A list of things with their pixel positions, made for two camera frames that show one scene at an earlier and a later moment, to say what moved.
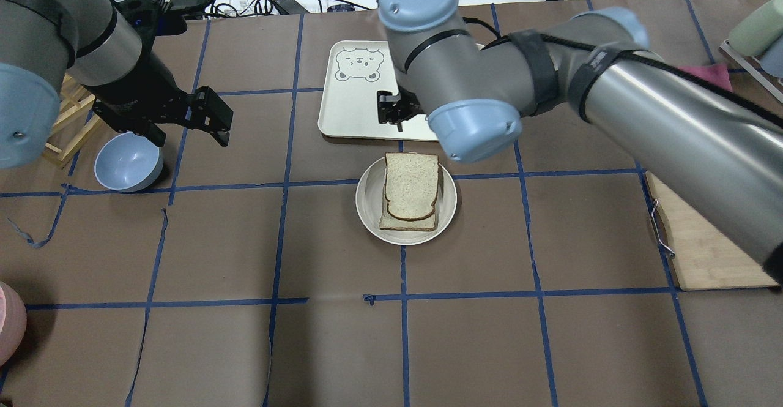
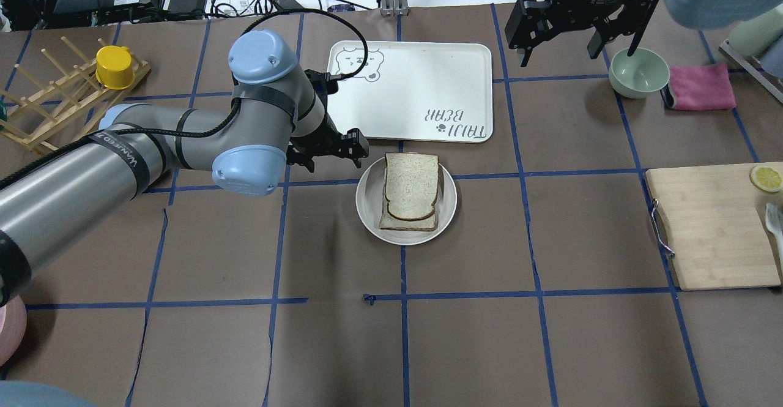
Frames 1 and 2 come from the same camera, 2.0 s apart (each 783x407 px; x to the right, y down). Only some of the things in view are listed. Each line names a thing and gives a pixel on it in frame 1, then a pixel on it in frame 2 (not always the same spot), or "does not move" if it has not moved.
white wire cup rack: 752,70 does not move
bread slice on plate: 410,192 does not move
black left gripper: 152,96 to 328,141
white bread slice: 411,185 does not move
